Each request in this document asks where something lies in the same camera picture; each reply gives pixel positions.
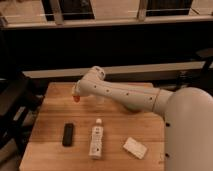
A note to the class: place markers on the green bowl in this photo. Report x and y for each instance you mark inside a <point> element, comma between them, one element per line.
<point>130,109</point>

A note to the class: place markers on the black remote control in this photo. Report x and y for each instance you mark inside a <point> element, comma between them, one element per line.
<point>68,134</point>

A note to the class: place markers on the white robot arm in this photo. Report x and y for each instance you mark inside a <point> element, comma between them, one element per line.
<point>187,114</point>

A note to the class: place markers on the white sponge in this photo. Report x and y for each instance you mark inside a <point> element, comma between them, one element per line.
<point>135,148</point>

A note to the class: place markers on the orange red pepper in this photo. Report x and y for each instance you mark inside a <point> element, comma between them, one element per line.
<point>76,98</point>

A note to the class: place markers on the black chair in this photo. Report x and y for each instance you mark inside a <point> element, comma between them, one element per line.
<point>15,102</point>

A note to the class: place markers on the white plastic bottle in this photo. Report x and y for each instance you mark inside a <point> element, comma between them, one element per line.
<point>95,150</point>

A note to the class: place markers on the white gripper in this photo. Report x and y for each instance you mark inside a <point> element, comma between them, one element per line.
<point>75,90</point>

